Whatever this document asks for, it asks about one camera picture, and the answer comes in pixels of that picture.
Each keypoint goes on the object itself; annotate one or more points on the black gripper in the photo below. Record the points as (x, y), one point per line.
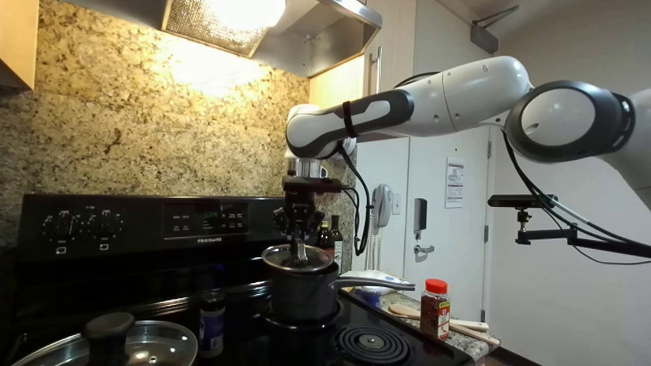
(300, 207)

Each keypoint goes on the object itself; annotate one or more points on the glass pot lid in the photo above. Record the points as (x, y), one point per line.
(298, 259)

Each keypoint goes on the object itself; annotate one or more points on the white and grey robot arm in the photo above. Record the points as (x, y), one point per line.
(549, 122)

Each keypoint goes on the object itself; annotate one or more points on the black electric stove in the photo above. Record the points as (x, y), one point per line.
(156, 258)

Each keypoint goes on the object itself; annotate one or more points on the dark sauce bottle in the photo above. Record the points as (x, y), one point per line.
(323, 238)

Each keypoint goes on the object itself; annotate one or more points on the dark grey saucepan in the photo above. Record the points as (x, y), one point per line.
(300, 295)

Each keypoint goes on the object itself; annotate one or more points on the white lid blue tub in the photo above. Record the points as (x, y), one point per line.
(370, 295)

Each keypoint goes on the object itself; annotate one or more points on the wooden spatula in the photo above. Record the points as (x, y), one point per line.
(467, 329)

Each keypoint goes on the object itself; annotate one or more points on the blue label spice shaker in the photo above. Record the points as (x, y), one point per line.
(212, 310)

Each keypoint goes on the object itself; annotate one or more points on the red cap spice jar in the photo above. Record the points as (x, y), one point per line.
(435, 310)

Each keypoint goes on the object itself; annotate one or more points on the light wood upper cabinet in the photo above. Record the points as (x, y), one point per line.
(383, 63)

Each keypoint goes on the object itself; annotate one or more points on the stainless range hood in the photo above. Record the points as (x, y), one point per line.
(304, 37)

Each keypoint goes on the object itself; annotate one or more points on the large glass lid black knob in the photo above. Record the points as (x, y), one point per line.
(119, 341)

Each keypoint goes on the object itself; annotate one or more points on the wall phone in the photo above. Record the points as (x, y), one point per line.
(381, 207)

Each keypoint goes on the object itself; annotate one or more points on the door handle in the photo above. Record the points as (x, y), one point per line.
(421, 254)

